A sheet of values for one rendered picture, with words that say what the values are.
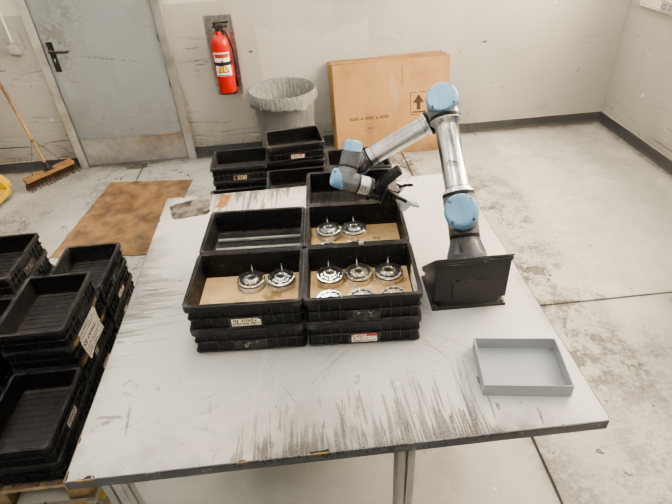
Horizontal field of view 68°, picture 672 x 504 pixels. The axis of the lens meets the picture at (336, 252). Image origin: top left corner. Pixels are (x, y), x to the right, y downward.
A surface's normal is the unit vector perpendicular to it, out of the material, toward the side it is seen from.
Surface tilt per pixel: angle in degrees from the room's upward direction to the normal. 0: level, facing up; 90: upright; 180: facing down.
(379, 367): 0
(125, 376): 0
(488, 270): 90
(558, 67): 90
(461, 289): 90
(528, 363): 0
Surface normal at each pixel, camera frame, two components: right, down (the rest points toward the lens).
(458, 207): -0.25, 0.04
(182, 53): 0.09, 0.59
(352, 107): 0.09, 0.40
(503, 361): -0.05, -0.80
